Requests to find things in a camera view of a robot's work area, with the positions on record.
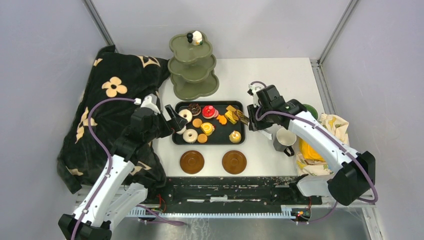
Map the rectangular tan cracker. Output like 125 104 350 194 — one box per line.
226 105 237 113

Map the grey mug white inside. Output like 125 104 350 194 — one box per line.
273 128 297 157

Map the brown wooden coaster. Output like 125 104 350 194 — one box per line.
179 150 205 175
221 150 247 175

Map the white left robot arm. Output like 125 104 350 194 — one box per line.
58 94 188 240

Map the round tan biscuit lower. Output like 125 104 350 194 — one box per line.
197 133 208 144

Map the brown wooden coaster right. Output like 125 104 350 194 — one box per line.
221 150 247 175

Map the white glazed donut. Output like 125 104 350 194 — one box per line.
178 109 193 123
182 129 198 144

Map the yellow cream cupcake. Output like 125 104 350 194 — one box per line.
229 130 242 144

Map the red glazed donut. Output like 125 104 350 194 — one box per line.
201 105 219 119

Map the steel tongs white handle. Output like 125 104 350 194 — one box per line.
231 109 273 140

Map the yellow swirl roll cake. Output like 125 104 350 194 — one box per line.
200 122 215 136

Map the white round cake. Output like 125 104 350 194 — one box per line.
176 126 187 135

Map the black rectangular tray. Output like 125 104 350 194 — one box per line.
172 100 246 145

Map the patterned white yellow cloth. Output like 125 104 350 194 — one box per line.
296 113 350 176

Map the chocolate sprinkle donut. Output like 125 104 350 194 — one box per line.
187 103 202 117

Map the green three-tier serving stand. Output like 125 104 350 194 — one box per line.
167 30 220 101

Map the yellow layered cake slice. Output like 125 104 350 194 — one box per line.
224 110 239 125

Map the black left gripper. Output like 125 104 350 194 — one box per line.
144 104 187 143

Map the orange fish-shaped pastry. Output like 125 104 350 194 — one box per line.
216 114 228 125

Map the brown wooden coaster left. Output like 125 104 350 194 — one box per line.
179 150 205 175

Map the round tan biscuit upper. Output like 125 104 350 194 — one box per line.
192 118 203 128

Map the white cake block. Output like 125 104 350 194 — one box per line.
192 30 203 46

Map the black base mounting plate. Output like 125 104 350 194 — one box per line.
147 176 322 206

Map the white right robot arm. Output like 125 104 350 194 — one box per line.
247 81 379 206

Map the black floral plush blanket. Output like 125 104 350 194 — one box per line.
57 45 170 194

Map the round tan biscuit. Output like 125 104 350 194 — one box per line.
192 118 203 128
197 133 208 144

